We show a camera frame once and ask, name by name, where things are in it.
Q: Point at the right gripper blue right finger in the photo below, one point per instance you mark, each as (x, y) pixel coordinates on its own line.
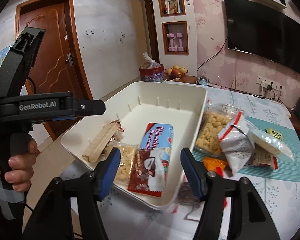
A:
(195, 173)

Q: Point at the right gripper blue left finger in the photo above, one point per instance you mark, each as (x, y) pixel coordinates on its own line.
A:
(106, 172)

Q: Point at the orange white snack bag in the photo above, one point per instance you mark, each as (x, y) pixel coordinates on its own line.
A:
(214, 199)

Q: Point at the tan wafer stick pack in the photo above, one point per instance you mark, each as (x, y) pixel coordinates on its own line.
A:
(95, 149)

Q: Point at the yellow cracker clear pack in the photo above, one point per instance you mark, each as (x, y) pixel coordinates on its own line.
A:
(124, 170)

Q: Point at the brown chocolate wafer pack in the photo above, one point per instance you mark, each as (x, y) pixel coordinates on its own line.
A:
(149, 172)

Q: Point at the white zip snack bag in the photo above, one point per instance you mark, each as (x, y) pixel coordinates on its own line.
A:
(236, 143)

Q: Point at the blue wafer cookie pack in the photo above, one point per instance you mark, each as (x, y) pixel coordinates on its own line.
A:
(159, 136)

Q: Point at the puffed corn clear bag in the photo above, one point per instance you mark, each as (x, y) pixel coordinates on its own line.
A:
(215, 118)

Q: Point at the beige red cracker packet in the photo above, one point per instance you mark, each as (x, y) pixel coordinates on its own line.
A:
(263, 158)

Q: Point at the white rice cake pack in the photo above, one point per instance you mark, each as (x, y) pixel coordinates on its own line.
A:
(271, 144)

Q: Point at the green pineapple cake pack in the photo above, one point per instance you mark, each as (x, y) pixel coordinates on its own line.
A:
(274, 133)

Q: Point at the dark brownie clear pack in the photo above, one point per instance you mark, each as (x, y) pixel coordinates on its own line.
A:
(186, 199)

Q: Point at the person's left hand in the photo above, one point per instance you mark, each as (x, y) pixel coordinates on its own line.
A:
(22, 168)

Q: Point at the wooden door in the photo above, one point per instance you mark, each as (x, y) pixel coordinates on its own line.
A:
(59, 66)

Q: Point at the blue snow globe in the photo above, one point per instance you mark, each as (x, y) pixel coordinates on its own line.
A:
(203, 81)

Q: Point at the fruit bowl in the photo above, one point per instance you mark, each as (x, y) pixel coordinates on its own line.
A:
(176, 72)

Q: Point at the red gift box with bag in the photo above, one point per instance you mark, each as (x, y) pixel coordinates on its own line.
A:
(151, 71)

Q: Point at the right pink dumbbell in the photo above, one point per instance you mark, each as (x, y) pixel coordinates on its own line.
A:
(179, 44)

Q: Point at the pink dumbbell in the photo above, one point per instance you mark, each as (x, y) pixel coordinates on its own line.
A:
(171, 38)
(179, 44)

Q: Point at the left pink dumbbell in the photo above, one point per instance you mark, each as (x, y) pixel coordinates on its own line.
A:
(171, 38)

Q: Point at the framed photo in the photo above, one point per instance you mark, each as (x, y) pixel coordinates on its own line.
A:
(173, 6)

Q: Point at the wall power outlet strip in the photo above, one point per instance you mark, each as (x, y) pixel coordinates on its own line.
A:
(265, 82)

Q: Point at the black wall television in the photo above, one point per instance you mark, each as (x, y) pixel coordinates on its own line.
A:
(257, 29)

